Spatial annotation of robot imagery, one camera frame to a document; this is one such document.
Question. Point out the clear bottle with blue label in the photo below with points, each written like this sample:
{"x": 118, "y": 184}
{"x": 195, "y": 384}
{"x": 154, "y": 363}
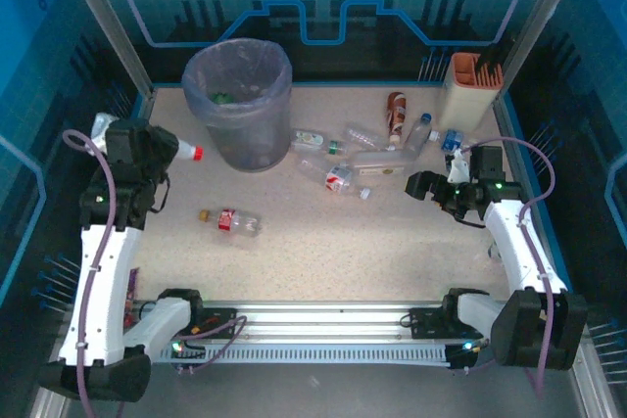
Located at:
{"x": 450, "y": 140}

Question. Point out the clear bottle with blue cap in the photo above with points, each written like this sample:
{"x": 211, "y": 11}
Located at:
{"x": 419, "y": 131}

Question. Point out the brown Nescafe coffee bottle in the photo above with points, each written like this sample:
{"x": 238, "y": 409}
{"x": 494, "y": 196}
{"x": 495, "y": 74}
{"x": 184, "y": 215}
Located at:
{"x": 396, "y": 109}

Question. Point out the clear bottle with yellow cap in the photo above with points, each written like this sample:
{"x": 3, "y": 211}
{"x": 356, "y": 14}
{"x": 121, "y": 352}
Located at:
{"x": 227, "y": 220}

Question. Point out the clear bottle red white label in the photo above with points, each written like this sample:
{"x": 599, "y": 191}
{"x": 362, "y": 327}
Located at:
{"x": 338, "y": 179}

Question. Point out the small bottle with green cap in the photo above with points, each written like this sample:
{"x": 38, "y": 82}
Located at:
{"x": 308, "y": 140}

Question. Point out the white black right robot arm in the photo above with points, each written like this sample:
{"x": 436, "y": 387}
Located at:
{"x": 514, "y": 251}

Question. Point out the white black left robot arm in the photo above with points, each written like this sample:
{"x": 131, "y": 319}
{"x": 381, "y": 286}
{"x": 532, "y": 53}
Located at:
{"x": 98, "y": 291}

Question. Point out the bin with clear plastic liner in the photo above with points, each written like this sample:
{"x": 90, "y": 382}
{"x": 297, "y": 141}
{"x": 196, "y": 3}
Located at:
{"x": 245, "y": 134}

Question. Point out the beige holder with orange top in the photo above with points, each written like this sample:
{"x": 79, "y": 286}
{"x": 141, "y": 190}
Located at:
{"x": 465, "y": 100}

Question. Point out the red snack packet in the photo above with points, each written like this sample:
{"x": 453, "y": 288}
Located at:
{"x": 132, "y": 286}

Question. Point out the aluminium frame post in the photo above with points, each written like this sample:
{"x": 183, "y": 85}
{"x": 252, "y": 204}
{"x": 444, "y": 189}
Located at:
{"x": 539, "y": 21}
{"x": 108, "y": 26}

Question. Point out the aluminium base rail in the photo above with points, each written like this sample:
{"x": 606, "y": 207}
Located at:
{"x": 318, "y": 317}

